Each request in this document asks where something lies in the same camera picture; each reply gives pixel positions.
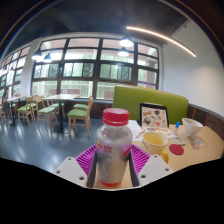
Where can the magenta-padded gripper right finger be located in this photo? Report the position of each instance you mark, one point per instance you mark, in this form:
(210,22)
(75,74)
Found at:
(155,168)

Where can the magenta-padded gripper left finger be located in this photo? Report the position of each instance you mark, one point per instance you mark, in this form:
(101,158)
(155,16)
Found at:
(68,170)

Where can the red-capped clear drink bottle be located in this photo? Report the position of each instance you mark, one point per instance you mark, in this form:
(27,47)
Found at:
(113,146)

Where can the flat round red coaster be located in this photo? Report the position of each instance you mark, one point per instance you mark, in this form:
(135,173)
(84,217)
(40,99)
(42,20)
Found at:
(176,149)

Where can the small white card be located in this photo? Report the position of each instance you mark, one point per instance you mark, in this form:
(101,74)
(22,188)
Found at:
(178,140)

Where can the white sticker sheet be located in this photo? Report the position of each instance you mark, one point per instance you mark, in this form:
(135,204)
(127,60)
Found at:
(163,131)

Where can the white printed paper sheet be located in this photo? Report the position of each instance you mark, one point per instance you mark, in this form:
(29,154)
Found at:
(135,128)

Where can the small blue-capped white bottle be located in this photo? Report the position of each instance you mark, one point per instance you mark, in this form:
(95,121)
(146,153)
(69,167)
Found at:
(176,128)

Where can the white napkin packet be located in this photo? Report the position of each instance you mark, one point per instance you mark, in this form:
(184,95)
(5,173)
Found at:
(196,142)

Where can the sticker-covered black tablet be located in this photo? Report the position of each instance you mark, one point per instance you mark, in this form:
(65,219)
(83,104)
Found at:
(154,116)

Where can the white bowl with soup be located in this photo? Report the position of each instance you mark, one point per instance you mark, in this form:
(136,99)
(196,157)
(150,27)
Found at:
(191,126)

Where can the green upholstered bench backrest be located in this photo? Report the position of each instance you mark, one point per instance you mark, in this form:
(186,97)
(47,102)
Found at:
(130,100)

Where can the wooden dining table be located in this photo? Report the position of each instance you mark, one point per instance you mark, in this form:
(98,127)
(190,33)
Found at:
(14,98)
(61,97)

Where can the large dark-framed window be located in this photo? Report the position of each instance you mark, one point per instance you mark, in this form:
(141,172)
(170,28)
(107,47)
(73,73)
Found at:
(83,70)

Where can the hanging pendant lamps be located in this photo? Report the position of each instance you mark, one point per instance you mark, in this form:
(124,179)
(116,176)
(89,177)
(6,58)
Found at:
(126,42)

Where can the curved ceiling light strip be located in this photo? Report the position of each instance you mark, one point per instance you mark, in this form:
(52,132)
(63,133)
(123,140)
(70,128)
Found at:
(163,36)

